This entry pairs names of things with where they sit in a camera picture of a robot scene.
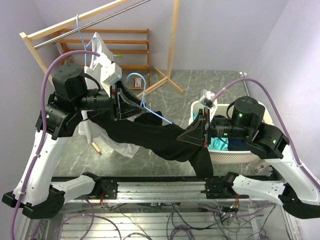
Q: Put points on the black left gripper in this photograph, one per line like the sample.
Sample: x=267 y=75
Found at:
x=123 y=102

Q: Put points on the wooden clothes rack frame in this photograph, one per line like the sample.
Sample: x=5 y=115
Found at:
x=59 y=32

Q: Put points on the black printed t shirt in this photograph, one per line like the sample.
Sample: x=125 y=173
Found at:
x=148 y=132

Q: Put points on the small red white box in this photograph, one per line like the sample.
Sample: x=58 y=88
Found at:
x=137 y=82

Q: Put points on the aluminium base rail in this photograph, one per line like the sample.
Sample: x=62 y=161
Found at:
x=168 y=188

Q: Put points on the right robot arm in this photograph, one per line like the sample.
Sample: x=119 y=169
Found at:
x=298 y=195

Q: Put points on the teal cloth in basket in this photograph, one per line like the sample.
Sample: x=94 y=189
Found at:
x=218 y=144

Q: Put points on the dark blue cloth in basket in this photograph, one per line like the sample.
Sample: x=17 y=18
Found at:
x=236 y=144

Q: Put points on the white laundry basket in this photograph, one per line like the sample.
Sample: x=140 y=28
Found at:
x=219 y=157

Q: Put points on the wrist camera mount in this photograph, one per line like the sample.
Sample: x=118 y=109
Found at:
x=110 y=73
x=207 y=99

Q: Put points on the white t shirt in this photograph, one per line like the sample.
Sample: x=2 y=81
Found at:
x=88 y=128

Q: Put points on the brown wooden shoe rack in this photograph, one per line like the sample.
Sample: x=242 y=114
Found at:
x=134 y=44

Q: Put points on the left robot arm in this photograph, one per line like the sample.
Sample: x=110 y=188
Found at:
x=36 y=195

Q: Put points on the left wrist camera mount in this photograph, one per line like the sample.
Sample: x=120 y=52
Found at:
x=110 y=73

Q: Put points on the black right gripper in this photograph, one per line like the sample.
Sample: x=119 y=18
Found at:
x=197 y=132

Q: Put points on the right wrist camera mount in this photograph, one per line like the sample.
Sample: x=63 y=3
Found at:
x=207 y=99

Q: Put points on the metal hanging rod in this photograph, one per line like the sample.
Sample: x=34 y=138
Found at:
x=88 y=25

